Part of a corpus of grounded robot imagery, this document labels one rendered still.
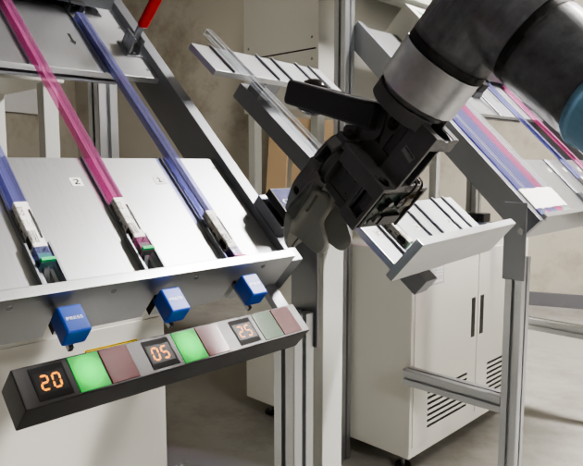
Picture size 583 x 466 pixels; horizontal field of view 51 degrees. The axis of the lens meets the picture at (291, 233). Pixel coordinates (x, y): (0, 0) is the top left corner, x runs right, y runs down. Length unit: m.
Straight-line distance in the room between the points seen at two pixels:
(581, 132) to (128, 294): 0.44
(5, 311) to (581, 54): 0.50
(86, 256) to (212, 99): 3.82
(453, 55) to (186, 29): 4.15
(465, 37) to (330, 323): 0.63
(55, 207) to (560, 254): 3.46
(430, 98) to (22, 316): 0.40
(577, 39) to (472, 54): 0.08
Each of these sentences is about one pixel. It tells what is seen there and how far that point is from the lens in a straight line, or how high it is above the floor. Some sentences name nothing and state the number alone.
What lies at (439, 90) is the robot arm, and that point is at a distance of 0.52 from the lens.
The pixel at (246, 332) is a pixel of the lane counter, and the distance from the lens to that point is 0.69.
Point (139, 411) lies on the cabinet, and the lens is 1.08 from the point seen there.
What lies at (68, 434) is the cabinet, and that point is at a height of 0.44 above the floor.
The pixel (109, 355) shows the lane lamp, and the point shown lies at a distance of 0.60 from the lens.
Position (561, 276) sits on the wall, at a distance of 3.94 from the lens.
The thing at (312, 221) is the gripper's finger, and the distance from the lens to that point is 0.61.
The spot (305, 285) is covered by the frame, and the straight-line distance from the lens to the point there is 0.85.
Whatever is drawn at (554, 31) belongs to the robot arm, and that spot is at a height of 0.94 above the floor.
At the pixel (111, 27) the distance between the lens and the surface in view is 1.08.
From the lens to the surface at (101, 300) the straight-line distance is 0.63.
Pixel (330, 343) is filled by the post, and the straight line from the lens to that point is 1.04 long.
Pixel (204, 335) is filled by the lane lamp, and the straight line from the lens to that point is 0.66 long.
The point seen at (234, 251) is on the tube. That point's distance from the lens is 0.73.
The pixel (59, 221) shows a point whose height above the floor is 0.78.
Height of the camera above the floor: 0.84
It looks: 7 degrees down
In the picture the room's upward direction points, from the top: straight up
